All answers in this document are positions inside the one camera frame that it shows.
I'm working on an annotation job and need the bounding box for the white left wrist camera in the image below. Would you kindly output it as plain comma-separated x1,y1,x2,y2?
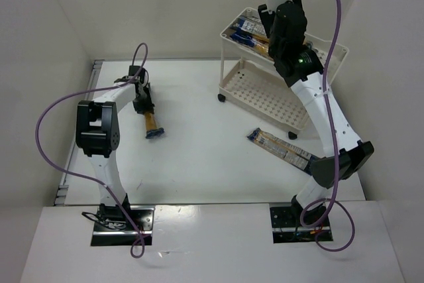
138,68,149,87

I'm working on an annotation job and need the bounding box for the spaghetti bag blue yellow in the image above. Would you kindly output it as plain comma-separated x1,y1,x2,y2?
144,112,164,139
230,30,270,59

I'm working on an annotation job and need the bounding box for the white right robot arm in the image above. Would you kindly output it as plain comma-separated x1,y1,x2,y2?
258,0,374,211

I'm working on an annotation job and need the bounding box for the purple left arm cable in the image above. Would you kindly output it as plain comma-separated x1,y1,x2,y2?
35,42,150,259

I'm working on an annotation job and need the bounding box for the spaghetti bag label side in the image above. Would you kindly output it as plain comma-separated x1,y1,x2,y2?
305,41,315,50
232,15,268,40
246,127,319,176

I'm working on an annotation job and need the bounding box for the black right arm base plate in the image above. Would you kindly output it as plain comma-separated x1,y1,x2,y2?
269,203,333,244

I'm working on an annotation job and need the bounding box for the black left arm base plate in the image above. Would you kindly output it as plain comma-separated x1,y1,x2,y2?
86,205,154,247

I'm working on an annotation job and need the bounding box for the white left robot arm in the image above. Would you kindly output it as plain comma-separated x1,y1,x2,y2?
76,70,154,229

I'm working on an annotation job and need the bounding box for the cream two-tier rolling cart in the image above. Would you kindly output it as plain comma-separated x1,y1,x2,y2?
217,7,350,141

